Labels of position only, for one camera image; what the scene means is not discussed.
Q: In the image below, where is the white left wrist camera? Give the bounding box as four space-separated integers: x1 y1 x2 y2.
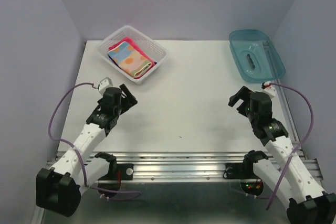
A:
98 77 113 95

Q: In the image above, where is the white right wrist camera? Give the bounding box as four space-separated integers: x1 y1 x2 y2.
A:
261 81 277 99

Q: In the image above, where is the aluminium mounting rail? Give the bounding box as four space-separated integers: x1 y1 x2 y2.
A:
43 150 325 183

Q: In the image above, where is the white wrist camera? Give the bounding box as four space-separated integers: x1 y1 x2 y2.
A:
261 81 277 99
98 77 113 95

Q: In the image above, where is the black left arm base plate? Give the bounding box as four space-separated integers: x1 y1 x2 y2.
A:
97 163 134 182

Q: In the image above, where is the teal translucent plastic tub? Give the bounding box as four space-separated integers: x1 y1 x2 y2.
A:
229 29 286 83

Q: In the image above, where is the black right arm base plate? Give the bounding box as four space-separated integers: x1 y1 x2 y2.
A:
223 163 259 180

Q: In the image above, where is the orange patterned towel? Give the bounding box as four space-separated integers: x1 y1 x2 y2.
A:
107 42 155 78

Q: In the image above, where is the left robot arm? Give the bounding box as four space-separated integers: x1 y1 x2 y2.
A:
36 79 137 217

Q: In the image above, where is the pink towel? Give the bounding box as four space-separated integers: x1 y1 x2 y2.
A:
108 36 155 80

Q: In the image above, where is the white perforated plastic basket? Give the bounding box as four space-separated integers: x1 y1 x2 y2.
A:
96 25 169 85

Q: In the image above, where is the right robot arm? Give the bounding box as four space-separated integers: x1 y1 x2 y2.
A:
223 82 335 223

